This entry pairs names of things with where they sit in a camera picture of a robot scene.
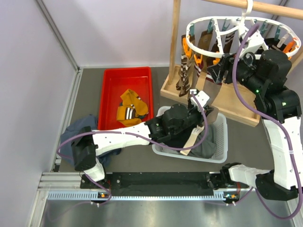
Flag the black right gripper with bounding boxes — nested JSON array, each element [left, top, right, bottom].
[[207, 47, 266, 94]]

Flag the beige sock maroon stripes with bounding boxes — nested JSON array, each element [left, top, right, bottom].
[[202, 73, 222, 125]]

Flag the orange clothes peg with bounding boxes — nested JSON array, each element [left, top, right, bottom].
[[194, 54, 204, 69], [183, 44, 192, 59]]

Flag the mustard yellow sock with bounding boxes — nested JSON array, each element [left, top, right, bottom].
[[120, 89, 148, 116]]

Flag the mustard sock brown white stripes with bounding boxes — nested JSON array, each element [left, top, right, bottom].
[[116, 105, 142, 127]]

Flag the white round clip hanger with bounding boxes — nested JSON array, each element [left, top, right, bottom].
[[186, 0, 302, 59]]

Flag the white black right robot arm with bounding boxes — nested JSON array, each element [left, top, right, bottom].
[[207, 50, 303, 201]]

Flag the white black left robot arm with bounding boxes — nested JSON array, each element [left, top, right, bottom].
[[71, 105, 214, 188]]

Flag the black sock on hanger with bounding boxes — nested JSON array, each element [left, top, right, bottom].
[[265, 38, 286, 51]]

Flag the black garment with beige band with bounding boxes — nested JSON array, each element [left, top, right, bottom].
[[162, 125, 204, 156]]

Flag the white perforated laundry basket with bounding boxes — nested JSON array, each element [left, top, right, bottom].
[[152, 113, 228, 164]]

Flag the brown white chevron sock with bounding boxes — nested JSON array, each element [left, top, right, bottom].
[[176, 35, 194, 97]]

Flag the tan beige sock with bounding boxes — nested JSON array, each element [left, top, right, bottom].
[[197, 30, 213, 51]]

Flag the grey garment in basket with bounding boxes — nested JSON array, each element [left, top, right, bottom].
[[189, 124, 217, 159]]

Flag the red plastic tray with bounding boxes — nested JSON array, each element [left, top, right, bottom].
[[98, 67, 154, 130]]

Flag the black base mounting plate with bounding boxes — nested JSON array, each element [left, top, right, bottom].
[[80, 172, 228, 196]]

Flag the blue grey cloth pile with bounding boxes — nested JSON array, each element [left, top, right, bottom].
[[60, 114, 122, 166]]

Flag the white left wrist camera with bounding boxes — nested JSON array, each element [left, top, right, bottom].
[[189, 89, 210, 107]]

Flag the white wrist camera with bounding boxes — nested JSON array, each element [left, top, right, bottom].
[[240, 31, 268, 57], [189, 89, 210, 107]]

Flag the wooden drying rack frame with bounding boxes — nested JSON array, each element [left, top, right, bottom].
[[160, 0, 303, 127]]

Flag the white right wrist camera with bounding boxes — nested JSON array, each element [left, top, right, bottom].
[[240, 31, 268, 57]]

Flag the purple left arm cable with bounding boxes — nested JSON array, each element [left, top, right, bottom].
[[56, 94, 209, 204]]

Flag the silver slotted cable duct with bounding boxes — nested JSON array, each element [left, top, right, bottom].
[[47, 191, 237, 201]]

